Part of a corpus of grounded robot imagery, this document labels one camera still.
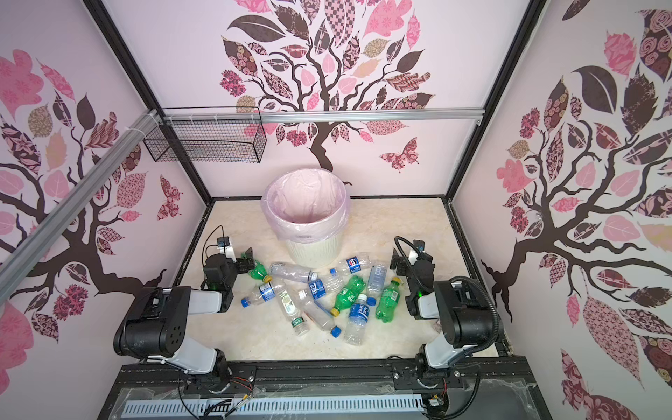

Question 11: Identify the clear bottle pale blue label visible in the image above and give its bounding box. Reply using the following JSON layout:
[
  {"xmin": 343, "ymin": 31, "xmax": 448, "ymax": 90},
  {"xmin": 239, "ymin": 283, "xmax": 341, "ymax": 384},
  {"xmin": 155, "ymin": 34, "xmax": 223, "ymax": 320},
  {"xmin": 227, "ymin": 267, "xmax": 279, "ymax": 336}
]
[{"xmin": 366, "ymin": 262, "xmax": 387, "ymax": 306}]

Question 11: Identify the green sprite bottle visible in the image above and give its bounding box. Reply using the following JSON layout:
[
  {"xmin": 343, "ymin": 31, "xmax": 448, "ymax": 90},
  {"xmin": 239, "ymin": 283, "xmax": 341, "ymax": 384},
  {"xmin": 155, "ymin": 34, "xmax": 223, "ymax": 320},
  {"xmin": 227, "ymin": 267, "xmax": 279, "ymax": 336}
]
[
  {"xmin": 329, "ymin": 275, "xmax": 367, "ymax": 317},
  {"xmin": 376, "ymin": 278, "xmax": 402, "ymax": 323}
]

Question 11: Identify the white cap blue label bottle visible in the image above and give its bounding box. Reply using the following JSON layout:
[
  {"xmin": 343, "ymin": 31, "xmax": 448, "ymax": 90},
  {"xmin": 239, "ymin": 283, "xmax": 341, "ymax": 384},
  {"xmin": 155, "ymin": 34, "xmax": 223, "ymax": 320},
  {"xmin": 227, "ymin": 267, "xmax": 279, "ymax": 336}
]
[{"xmin": 344, "ymin": 294, "xmax": 370, "ymax": 346}]

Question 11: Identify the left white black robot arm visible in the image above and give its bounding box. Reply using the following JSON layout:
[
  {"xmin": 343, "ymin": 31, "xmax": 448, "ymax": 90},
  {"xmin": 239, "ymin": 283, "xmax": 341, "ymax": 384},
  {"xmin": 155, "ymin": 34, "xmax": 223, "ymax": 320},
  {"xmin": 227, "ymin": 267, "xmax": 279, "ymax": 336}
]
[{"xmin": 113, "ymin": 248, "xmax": 256, "ymax": 393}]

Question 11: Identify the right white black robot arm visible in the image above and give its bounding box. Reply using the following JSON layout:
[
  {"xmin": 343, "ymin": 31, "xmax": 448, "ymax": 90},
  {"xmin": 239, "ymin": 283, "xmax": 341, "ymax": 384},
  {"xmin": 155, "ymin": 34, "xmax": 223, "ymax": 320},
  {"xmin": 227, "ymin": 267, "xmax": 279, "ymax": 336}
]
[{"xmin": 390, "ymin": 243, "xmax": 501, "ymax": 390}]

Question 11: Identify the white ribbed trash bin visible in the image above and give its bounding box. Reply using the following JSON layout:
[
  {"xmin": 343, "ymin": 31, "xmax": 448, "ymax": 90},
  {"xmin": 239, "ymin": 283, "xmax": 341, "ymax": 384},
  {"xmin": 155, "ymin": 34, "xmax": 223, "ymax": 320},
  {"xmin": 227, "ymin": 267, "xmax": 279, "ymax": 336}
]
[{"xmin": 285, "ymin": 233, "xmax": 343, "ymax": 269}]

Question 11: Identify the pink plastic bin liner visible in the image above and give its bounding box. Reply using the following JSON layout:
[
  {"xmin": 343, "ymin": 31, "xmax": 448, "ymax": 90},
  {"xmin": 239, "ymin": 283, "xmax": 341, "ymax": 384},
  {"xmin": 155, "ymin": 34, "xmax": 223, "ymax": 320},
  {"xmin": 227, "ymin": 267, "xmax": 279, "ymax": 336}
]
[{"xmin": 261, "ymin": 168, "xmax": 350, "ymax": 244}]

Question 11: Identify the clear crushed bottle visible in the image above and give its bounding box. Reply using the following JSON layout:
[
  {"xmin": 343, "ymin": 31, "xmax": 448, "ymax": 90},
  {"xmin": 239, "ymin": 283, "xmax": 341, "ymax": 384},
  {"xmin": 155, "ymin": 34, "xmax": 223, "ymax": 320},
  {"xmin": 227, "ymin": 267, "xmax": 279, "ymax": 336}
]
[{"xmin": 268, "ymin": 262, "xmax": 319, "ymax": 284}]

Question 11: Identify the pepsi label clear bottle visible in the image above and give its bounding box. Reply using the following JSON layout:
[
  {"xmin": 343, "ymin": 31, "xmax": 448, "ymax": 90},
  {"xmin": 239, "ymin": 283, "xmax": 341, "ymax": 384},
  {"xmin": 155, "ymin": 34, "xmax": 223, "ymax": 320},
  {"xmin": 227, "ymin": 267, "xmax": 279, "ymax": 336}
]
[{"xmin": 328, "ymin": 253, "xmax": 373, "ymax": 277}]

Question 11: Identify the green cap clear bottle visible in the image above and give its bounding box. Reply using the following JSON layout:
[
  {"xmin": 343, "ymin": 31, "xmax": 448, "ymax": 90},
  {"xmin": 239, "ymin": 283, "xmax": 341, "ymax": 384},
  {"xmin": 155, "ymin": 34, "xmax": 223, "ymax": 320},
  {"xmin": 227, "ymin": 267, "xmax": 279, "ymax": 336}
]
[{"xmin": 278, "ymin": 289, "xmax": 310, "ymax": 337}]

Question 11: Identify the blue label bottle centre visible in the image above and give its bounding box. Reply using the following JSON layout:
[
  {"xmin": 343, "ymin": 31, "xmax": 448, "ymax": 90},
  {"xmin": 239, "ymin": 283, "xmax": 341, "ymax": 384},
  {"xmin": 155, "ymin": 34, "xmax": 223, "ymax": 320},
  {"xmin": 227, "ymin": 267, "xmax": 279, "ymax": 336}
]
[{"xmin": 302, "ymin": 274, "xmax": 344, "ymax": 300}]

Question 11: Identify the blue cap clear bottle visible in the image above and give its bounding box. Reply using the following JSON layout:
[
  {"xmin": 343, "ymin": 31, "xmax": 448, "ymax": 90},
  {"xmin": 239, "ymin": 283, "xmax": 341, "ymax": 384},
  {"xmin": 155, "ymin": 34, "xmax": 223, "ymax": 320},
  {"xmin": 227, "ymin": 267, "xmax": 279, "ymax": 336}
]
[{"xmin": 301, "ymin": 299, "xmax": 341, "ymax": 338}]

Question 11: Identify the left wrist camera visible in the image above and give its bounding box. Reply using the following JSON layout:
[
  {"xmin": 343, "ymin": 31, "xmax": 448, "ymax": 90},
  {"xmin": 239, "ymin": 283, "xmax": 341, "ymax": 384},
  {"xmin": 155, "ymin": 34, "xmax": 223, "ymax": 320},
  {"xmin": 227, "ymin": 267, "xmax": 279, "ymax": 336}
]
[{"xmin": 217, "ymin": 236, "xmax": 237, "ymax": 263}]

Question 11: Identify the black corrugated cable conduit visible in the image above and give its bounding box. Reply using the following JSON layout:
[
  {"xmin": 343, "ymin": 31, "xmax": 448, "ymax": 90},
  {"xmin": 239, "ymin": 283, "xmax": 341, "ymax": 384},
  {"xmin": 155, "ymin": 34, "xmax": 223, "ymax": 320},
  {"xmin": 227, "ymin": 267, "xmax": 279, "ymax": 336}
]
[{"xmin": 393, "ymin": 235, "xmax": 501, "ymax": 358}]

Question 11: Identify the white slotted cable duct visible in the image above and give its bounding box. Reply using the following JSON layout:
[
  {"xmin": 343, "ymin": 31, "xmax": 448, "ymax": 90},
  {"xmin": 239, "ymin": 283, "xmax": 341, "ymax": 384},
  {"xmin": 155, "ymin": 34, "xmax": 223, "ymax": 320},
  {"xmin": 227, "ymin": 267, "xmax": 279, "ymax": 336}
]
[{"xmin": 117, "ymin": 395, "xmax": 424, "ymax": 419}]

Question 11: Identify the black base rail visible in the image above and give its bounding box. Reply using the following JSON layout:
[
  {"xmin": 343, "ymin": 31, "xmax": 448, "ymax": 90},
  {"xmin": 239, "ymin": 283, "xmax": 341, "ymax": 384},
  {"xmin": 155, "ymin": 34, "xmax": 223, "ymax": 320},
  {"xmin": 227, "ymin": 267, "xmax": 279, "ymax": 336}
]
[{"xmin": 100, "ymin": 356, "xmax": 551, "ymax": 419}]

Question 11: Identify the black wire mesh basket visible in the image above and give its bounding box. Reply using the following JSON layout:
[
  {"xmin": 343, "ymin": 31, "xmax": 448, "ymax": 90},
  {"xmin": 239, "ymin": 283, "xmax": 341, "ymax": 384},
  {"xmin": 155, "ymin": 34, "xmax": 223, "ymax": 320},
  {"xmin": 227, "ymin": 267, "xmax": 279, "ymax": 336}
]
[{"xmin": 143, "ymin": 105, "xmax": 267, "ymax": 164}]

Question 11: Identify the aluminium rail back wall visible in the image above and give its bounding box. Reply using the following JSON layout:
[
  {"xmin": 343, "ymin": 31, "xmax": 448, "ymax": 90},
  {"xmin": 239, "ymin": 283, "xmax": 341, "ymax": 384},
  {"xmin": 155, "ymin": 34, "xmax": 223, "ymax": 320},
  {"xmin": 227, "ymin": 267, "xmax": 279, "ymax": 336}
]
[{"xmin": 163, "ymin": 108, "xmax": 485, "ymax": 124}]

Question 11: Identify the aluminium rail wall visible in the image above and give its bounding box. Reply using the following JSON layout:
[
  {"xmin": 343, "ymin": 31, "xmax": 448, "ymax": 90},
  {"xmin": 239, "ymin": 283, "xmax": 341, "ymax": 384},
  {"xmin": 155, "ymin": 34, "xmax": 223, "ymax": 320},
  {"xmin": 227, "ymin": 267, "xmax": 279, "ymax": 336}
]
[
  {"xmin": 163, "ymin": 108, "xmax": 485, "ymax": 124},
  {"xmin": 1, "ymin": 110, "xmax": 161, "ymax": 302}
]

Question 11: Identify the aluminium rail left wall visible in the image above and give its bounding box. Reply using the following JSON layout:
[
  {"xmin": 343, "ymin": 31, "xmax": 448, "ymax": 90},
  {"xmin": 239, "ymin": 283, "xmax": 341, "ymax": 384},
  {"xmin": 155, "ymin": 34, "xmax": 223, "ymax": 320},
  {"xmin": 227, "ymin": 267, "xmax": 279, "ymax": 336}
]
[{"xmin": 1, "ymin": 110, "xmax": 161, "ymax": 302}]

